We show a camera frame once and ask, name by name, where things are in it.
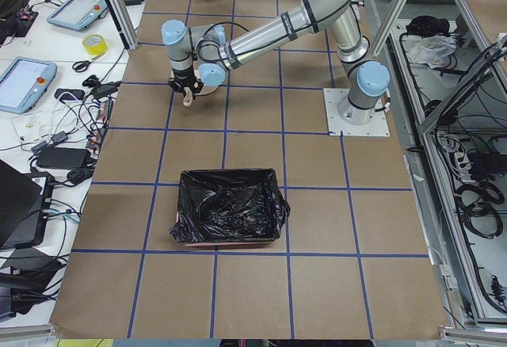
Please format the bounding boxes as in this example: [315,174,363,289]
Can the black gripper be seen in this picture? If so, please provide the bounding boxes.
[170,67,202,97]

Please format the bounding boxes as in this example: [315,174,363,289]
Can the beige plastic dustpan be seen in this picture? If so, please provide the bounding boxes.
[168,69,219,107]

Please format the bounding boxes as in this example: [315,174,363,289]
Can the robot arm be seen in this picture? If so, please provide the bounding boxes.
[161,0,390,112]

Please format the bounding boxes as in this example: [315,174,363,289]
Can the bin with black bag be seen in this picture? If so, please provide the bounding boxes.
[170,168,291,246]

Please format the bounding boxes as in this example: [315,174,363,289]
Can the yellow tape roll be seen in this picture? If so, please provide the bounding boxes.
[82,33,108,55]

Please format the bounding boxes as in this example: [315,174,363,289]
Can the blue teach pendant tablet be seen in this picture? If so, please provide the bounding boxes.
[47,0,108,31]

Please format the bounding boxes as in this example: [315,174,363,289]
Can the black power brick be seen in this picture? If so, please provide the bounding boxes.
[36,147,91,170]

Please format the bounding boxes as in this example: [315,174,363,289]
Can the black laptop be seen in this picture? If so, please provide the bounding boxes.
[1,162,54,250]

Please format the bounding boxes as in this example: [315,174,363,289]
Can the aluminium frame post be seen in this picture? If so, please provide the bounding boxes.
[105,0,138,51]

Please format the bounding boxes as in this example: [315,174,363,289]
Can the black handled scissors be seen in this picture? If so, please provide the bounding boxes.
[71,53,104,73]

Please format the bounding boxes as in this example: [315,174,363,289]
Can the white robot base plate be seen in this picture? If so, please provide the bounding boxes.
[323,88,390,137]

